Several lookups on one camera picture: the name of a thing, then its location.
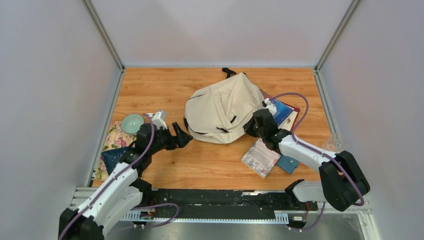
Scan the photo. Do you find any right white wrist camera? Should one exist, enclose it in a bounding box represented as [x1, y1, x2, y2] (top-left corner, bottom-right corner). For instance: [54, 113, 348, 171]
[262, 98, 277, 116]

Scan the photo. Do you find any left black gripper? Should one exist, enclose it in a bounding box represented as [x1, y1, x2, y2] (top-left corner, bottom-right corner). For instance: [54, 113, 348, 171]
[148, 122, 193, 155]

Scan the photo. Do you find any clear plastic cup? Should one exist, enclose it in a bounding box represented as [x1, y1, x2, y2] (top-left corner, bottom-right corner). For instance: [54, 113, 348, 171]
[322, 133, 346, 153]

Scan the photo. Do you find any red white cover book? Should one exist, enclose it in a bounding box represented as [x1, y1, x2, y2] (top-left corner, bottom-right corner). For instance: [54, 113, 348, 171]
[260, 89, 300, 131]

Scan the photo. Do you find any dark blue leaf plate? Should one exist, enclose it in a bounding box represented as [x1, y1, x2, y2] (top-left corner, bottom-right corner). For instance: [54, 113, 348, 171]
[101, 147, 129, 174]

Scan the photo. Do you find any aluminium frame rail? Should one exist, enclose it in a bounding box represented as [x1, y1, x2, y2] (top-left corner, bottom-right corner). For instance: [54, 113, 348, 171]
[67, 186, 372, 224]

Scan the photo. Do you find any light green ceramic bowl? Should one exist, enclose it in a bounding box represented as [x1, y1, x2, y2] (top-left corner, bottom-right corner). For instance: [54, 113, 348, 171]
[120, 113, 145, 135]

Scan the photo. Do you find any beige canvas backpack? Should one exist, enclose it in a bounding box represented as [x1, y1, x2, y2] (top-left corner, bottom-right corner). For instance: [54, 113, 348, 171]
[183, 67, 264, 144]

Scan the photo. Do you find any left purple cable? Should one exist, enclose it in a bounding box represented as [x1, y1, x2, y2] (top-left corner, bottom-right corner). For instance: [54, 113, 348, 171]
[58, 113, 180, 240]

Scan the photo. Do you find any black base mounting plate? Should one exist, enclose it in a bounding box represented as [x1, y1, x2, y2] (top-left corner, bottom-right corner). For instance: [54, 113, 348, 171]
[145, 188, 319, 220]

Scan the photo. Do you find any floral white cover book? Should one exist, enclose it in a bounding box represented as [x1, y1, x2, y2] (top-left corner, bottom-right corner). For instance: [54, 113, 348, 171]
[241, 138, 281, 179]

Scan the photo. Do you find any blue leather wallet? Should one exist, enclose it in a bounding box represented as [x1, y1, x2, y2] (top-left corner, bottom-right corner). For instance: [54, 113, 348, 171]
[275, 155, 300, 175]

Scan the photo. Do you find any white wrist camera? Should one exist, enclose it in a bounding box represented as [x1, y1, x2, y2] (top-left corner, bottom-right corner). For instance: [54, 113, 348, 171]
[262, 98, 277, 116]
[146, 110, 168, 130]

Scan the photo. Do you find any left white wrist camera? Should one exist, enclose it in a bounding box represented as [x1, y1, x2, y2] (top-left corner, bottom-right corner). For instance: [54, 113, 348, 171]
[146, 110, 168, 130]

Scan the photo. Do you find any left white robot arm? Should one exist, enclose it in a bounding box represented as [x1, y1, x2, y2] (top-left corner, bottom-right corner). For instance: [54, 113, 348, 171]
[58, 122, 193, 240]

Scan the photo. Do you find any floral rectangular tray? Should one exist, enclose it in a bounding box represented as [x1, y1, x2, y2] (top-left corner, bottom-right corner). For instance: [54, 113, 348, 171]
[94, 121, 136, 182]

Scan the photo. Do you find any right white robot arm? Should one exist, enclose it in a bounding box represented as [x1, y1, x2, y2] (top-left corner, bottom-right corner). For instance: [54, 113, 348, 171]
[243, 108, 371, 212]

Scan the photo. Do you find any blue sunset cover book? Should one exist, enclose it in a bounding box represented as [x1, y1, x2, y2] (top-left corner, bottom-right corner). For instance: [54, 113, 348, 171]
[270, 99, 294, 128]

